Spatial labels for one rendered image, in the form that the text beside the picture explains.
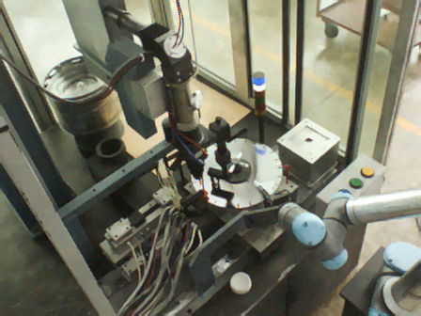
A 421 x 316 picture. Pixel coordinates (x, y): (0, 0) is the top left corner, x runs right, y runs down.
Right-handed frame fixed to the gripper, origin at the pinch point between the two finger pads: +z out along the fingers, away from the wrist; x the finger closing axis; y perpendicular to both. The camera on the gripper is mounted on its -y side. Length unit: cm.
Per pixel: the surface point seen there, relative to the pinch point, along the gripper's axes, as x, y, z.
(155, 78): 48, -21, -14
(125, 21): 66, -23, -6
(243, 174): 5.5, 1.5, 14.0
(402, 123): -37, 147, 123
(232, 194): 1.6, -5.4, 10.0
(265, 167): 4.7, 10.1, 14.6
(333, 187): -8.3, 29.2, 4.6
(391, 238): -76, 83, 66
